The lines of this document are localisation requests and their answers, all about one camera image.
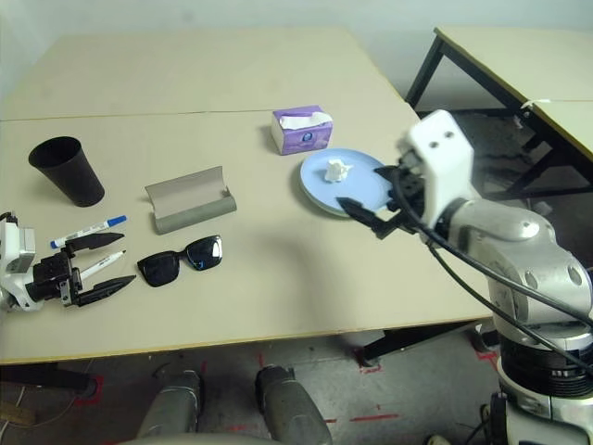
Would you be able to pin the grey robot right leg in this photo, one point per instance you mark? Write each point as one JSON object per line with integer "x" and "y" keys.
{"x": 292, "y": 408}

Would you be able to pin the pale robot torso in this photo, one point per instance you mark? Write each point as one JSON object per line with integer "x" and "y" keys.
{"x": 194, "y": 440}

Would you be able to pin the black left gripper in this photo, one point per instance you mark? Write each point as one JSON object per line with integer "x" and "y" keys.
{"x": 48, "y": 275}

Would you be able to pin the grey glasses case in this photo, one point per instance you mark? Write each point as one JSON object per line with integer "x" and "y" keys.
{"x": 190, "y": 208}

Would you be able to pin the white marker blue cap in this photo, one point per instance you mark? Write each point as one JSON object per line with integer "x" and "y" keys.
{"x": 97, "y": 227}

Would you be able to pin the black sunglasses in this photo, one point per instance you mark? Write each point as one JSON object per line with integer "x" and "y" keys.
{"x": 157, "y": 271}

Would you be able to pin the black plastic cup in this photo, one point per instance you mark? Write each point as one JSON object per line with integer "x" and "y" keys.
{"x": 69, "y": 178}

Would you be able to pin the wooden plank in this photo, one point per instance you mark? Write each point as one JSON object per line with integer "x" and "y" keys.
{"x": 16, "y": 417}

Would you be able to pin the beige side table black legs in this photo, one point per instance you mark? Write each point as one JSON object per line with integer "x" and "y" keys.
{"x": 500, "y": 51}

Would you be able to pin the white marker black tip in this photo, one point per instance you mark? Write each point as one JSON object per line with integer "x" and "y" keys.
{"x": 106, "y": 262}

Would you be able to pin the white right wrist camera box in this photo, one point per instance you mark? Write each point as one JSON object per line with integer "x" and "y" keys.
{"x": 440, "y": 148}

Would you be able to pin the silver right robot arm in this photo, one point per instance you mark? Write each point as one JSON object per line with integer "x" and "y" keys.
{"x": 509, "y": 241}

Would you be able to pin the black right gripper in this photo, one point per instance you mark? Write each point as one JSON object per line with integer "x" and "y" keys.
{"x": 412, "y": 190}

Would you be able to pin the white tissue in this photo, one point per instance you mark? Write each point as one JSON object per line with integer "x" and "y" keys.
{"x": 336, "y": 171}

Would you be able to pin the blue plate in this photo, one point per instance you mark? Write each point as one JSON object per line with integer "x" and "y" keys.
{"x": 315, "y": 183}

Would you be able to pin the purple tissue box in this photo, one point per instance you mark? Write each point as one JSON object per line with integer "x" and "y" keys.
{"x": 301, "y": 139}

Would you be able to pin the black table leg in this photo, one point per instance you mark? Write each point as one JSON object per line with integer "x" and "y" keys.
{"x": 46, "y": 375}
{"x": 394, "y": 343}

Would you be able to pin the grey robot left leg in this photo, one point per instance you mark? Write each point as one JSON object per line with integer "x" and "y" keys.
{"x": 173, "y": 403}

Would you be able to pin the grey robot leg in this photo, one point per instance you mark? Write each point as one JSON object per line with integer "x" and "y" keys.
{"x": 173, "y": 403}
{"x": 292, "y": 408}

